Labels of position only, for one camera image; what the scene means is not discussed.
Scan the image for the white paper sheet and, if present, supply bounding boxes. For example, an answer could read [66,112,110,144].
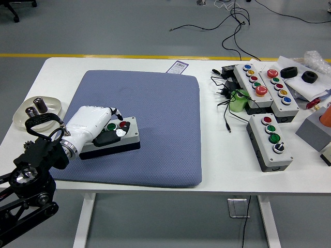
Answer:
[278,55,329,102]

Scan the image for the blue-grey textured mat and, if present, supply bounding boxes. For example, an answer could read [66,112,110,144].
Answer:
[51,69,203,189]

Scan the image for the beige shallow dish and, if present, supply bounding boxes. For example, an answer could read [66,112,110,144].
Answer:
[12,96,63,129]

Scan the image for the black hanging cable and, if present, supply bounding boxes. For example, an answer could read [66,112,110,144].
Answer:
[242,195,252,248]

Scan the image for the purple barcode label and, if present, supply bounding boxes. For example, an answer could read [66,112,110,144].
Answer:
[166,60,189,74]

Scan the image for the orange cylinder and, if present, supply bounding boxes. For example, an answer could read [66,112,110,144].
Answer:
[319,105,331,127]

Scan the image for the black power adapter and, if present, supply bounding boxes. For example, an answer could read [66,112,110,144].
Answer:
[224,79,240,90]
[221,65,237,78]

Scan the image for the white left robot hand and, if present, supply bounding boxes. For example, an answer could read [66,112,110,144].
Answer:
[63,104,131,148]

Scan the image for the black foam ring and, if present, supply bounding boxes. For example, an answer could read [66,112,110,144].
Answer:
[302,71,319,84]
[280,66,298,78]

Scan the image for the grey block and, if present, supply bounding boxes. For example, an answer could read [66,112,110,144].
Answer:
[295,105,331,153]

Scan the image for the clear bubble wrap bag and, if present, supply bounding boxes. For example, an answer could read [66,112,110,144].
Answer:
[302,50,331,75]

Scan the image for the black office chair base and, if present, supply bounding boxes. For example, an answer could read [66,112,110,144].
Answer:
[0,0,38,23]

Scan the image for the black cord with barrel plug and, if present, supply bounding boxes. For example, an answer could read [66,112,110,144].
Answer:
[217,98,249,134]

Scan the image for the black wall plug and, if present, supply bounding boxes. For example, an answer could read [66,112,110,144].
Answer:
[214,87,232,100]

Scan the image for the white box with black base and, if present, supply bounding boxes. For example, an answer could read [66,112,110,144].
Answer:
[320,144,331,166]

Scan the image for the metal floor socket plate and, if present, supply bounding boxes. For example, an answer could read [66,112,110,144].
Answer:
[227,197,251,219]

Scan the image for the three-button grey control box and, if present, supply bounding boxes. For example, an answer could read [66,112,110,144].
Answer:
[78,116,141,161]

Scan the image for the five-button box, blue end button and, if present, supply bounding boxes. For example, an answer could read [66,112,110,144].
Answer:
[233,64,275,116]
[259,69,300,123]

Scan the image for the thin black floor cable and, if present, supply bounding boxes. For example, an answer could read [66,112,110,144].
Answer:
[254,0,331,25]

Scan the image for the four-button box with selector switch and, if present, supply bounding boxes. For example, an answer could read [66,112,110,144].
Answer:
[246,113,294,173]

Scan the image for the white table leg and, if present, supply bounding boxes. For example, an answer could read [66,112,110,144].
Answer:
[257,195,282,248]
[72,193,97,248]

